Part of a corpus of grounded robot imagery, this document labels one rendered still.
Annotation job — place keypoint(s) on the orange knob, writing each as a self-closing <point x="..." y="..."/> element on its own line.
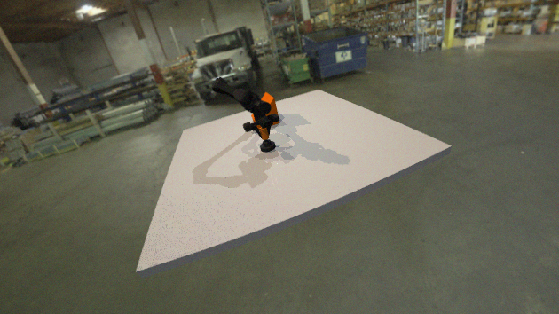
<point x="264" y="133"/>

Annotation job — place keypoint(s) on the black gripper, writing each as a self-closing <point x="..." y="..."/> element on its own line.
<point x="253" y="126"/>

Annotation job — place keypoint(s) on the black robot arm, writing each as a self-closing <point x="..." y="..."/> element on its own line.
<point x="247" y="100"/>

